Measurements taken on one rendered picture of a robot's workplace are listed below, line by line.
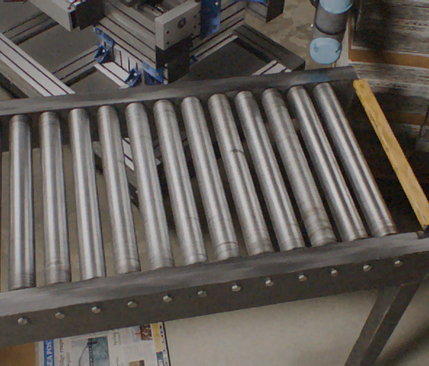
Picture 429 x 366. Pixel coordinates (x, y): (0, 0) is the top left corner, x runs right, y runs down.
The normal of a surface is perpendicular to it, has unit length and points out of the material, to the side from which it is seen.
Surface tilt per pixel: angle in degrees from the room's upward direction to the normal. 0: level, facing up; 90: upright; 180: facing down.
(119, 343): 0
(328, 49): 91
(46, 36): 0
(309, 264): 0
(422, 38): 90
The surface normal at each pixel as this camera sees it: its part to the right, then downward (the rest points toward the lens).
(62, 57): 0.04, -0.63
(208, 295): 0.19, 0.76
